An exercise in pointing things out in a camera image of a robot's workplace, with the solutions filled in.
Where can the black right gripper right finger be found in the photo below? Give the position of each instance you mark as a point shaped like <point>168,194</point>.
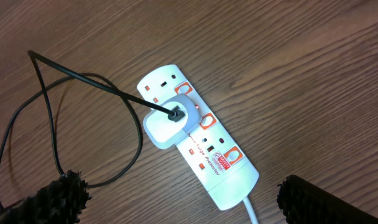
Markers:
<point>304,203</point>

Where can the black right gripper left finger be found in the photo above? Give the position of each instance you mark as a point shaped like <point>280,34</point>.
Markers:
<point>60,202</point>

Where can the white charger adapter plug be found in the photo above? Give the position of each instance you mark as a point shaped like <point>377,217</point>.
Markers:
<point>164,130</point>

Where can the white power strip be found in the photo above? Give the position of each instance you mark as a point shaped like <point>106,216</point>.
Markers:
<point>216,159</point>

